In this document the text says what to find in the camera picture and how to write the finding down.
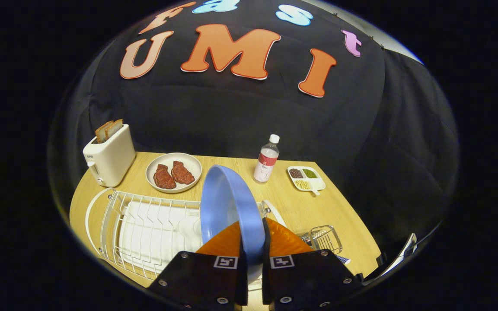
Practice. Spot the white toaster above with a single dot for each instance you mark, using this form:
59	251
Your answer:
113	160

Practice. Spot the clear red-label water bottle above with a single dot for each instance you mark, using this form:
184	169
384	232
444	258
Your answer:
266	162

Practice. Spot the beige round plate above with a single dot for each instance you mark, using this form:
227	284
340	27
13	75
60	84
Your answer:
173	156

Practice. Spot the pile of dark beans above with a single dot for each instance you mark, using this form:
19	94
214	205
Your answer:
295	173

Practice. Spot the white drip tray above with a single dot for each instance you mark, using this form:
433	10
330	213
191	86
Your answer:
145	242

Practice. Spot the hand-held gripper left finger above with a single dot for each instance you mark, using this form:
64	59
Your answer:
205	280

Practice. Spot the brown toast slice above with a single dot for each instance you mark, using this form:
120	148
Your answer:
115	128
102	133

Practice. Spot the pile of green beans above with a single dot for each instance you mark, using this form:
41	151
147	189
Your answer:
310	173

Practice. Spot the red meat piece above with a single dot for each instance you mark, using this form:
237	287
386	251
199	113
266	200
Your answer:
164	177
183	172

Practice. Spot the pile of yellow beans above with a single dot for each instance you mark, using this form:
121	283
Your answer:
303	185

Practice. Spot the blue plate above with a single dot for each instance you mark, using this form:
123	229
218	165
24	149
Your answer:
227	203

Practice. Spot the white divided snack dish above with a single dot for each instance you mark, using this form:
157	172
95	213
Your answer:
319	185

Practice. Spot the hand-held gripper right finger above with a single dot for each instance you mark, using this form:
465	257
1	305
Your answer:
305	280

